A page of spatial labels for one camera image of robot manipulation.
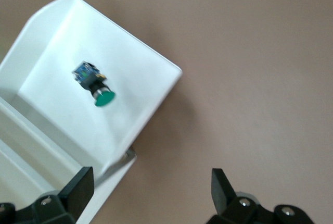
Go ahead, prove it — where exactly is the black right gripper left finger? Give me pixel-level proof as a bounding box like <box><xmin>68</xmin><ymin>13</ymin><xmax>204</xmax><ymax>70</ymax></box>
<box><xmin>57</xmin><ymin>166</ymin><xmax>95</xmax><ymax>224</ymax></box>

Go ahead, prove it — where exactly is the green push button switch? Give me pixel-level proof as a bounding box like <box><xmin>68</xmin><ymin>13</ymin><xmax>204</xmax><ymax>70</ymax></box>
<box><xmin>71</xmin><ymin>61</ymin><xmax>116</xmax><ymax>108</ymax></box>

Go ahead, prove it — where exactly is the white drawer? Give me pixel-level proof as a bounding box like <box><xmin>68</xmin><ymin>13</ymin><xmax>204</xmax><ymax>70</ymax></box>
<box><xmin>0</xmin><ymin>0</ymin><xmax>183</xmax><ymax>180</ymax></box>

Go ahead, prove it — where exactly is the white drawer cabinet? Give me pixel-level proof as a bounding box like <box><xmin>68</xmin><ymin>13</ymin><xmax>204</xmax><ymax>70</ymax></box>
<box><xmin>0</xmin><ymin>96</ymin><xmax>137</xmax><ymax>224</ymax></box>

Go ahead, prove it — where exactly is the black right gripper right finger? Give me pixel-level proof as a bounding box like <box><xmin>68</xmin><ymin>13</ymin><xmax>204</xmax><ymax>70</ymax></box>
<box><xmin>211</xmin><ymin>168</ymin><xmax>237</xmax><ymax>216</ymax></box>

